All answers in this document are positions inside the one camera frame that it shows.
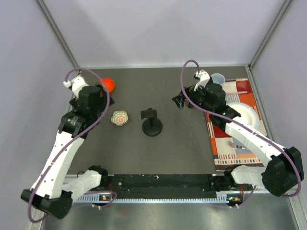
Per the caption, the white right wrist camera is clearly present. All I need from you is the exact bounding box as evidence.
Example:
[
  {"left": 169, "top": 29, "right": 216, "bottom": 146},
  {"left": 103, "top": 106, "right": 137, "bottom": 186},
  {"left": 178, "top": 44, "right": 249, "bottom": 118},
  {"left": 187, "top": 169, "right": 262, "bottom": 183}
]
[{"left": 194, "top": 69, "right": 211, "bottom": 91}]

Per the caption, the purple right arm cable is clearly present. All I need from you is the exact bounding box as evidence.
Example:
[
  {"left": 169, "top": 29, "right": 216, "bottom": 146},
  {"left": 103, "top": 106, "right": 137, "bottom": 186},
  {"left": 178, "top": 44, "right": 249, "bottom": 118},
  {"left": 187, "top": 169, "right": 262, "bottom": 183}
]
[{"left": 180, "top": 59, "right": 302, "bottom": 208}]

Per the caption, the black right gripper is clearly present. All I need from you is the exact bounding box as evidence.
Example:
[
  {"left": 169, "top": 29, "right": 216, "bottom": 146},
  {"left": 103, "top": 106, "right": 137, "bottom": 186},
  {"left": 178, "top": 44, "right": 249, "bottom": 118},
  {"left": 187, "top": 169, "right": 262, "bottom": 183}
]
[{"left": 172, "top": 81, "right": 214, "bottom": 114}]

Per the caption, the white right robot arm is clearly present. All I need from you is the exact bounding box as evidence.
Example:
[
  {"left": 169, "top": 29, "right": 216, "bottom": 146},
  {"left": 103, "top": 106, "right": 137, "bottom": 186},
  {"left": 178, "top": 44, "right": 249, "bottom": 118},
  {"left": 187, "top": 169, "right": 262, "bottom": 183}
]
[{"left": 172, "top": 83, "right": 304, "bottom": 197}]

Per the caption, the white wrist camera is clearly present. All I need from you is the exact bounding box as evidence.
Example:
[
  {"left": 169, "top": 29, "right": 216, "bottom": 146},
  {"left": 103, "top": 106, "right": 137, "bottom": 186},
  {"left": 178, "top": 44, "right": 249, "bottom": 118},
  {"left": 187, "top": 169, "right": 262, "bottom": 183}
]
[
  {"left": 63, "top": 74, "right": 89, "bottom": 98},
  {"left": 194, "top": 69, "right": 211, "bottom": 91}
]

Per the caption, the light blue ceramic cup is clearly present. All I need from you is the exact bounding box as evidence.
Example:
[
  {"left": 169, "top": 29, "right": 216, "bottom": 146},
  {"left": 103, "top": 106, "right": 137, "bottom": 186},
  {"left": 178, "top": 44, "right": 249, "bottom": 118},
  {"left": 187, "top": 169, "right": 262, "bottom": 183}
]
[{"left": 211, "top": 73, "right": 226, "bottom": 85}]

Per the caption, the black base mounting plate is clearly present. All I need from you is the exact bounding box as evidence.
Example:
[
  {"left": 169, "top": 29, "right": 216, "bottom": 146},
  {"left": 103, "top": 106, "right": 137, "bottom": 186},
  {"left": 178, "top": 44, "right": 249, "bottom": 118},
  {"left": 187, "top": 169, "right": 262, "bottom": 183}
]
[{"left": 81, "top": 173, "right": 254, "bottom": 199}]

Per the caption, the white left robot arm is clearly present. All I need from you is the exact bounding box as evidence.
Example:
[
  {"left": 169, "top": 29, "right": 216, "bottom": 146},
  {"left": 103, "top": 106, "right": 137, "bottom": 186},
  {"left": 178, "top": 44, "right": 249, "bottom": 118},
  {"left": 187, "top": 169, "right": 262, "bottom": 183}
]
[{"left": 21, "top": 82, "right": 114, "bottom": 219}]

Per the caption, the orange bowl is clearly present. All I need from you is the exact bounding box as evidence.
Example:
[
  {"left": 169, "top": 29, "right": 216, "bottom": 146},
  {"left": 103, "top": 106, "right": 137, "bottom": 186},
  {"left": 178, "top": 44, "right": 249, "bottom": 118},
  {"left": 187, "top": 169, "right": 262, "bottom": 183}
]
[{"left": 99, "top": 78, "right": 115, "bottom": 93}]

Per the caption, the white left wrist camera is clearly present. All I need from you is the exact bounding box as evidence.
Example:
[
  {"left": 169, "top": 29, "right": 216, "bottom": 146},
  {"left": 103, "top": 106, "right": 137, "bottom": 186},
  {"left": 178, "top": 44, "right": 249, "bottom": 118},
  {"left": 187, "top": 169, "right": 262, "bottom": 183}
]
[{"left": 63, "top": 74, "right": 89, "bottom": 98}]

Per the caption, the black camera stand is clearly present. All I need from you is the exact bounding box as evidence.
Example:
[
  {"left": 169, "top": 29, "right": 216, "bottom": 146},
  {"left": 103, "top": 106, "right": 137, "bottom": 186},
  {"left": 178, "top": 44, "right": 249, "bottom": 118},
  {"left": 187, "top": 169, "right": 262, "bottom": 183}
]
[{"left": 141, "top": 108, "right": 163, "bottom": 137}]

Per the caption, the patterned floral small bowl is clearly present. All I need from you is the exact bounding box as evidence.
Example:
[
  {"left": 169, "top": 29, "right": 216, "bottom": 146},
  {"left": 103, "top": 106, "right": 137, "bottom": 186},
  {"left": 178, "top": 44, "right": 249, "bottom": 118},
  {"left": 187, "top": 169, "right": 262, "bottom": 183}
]
[{"left": 110, "top": 110, "right": 129, "bottom": 127}]

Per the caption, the grey slotted cable duct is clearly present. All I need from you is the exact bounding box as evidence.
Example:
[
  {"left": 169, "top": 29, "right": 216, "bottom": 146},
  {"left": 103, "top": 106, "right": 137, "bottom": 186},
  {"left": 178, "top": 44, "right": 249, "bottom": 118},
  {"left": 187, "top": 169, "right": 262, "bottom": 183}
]
[{"left": 76, "top": 193, "right": 243, "bottom": 204}]

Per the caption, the fork with pink handle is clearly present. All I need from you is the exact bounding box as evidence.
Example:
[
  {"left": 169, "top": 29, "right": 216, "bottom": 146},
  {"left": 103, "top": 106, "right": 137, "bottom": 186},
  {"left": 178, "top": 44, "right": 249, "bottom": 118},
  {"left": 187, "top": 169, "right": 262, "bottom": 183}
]
[{"left": 227, "top": 141, "right": 243, "bottom": 149}]

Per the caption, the pink handled spoon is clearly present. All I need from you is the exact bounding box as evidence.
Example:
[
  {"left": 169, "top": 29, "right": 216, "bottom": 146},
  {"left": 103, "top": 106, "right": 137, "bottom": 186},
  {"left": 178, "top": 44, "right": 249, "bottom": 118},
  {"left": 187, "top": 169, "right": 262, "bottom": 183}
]
[{"left": 226, "top": 91, "right": 248, "bottom": 95}]

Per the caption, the colourful patchwork placemat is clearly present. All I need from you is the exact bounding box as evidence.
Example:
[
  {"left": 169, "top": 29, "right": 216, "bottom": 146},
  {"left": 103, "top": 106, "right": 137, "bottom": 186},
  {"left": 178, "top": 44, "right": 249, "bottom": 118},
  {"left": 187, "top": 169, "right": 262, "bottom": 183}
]
[{"left": 205, "top": 78, "right": 267, "bottom": 171}]

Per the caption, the grey metal phone stand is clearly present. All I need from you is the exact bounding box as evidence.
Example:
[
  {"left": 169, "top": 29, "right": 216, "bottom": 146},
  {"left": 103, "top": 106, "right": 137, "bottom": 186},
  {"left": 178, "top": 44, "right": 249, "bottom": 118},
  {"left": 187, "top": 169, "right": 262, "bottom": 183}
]
[{"left": 184, "top": 99, "right": 196, "bottom": 109}]

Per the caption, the white plate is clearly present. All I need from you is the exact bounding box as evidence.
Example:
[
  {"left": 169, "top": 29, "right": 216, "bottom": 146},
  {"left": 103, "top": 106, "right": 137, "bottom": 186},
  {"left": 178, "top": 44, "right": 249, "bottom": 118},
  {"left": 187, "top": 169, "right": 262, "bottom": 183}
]
[{"left": 228, "top": 102, "right": 260, "bottom": 129}]

